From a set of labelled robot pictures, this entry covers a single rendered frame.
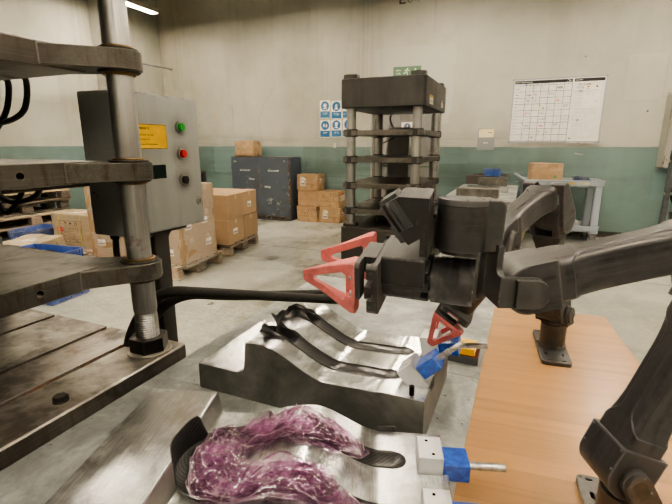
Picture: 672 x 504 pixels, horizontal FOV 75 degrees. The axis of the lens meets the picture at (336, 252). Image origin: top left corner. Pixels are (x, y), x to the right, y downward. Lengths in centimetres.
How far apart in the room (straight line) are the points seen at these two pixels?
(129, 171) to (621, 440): 106
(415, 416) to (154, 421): 44
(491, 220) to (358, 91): 449
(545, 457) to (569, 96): 665
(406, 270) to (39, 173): 84
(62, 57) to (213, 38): 822
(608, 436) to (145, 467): 61
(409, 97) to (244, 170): 420
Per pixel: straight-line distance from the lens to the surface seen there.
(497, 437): 93
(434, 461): 72
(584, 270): 56
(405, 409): 84
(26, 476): 95
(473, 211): 49
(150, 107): 140
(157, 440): 74
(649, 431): 70
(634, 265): 60
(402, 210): 50
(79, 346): 142
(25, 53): 117
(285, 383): 92
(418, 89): 478
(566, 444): 96
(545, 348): 129
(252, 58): 880
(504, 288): 51
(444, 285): 51
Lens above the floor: 133
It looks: 14 degrees down
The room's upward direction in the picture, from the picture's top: straight up
